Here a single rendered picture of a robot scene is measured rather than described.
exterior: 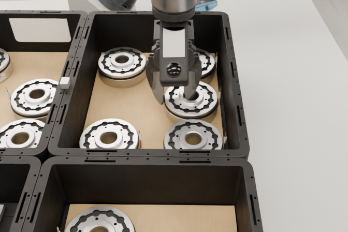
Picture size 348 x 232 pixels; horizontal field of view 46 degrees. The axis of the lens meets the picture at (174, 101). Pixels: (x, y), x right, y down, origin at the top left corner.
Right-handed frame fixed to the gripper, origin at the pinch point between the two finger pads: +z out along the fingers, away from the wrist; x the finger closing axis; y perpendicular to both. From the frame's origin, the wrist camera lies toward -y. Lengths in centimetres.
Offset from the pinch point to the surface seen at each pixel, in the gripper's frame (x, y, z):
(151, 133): 4.2, -6.4, 2.1
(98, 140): 13.0, -11.1, -1.6
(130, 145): 7.5, -11.7, -0.7
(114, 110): 11.6, -0.3, 2.1
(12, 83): 34.0, 8.0, 2.1
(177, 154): -0.5, -19.4, -7.9
